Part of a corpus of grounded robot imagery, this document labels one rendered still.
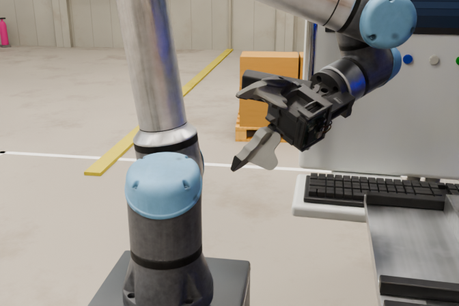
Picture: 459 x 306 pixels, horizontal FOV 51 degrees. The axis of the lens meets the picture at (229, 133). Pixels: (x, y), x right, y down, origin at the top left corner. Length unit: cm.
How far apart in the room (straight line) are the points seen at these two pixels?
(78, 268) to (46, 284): 16
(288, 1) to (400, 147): 72
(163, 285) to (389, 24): 50
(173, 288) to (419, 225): 44
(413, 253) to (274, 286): 145
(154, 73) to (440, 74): 73
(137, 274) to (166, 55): 35
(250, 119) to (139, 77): 318
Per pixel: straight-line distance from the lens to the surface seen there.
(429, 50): 126
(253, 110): 394
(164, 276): 77
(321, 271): 236
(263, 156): 75
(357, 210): 112
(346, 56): 84
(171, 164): 75
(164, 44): 81
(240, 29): 925
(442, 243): 88
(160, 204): 71
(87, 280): 235
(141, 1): 79
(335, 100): 76
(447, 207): 96
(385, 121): 128
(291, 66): 422
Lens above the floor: 129
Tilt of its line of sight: 18 degrees down
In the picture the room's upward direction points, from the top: straight up
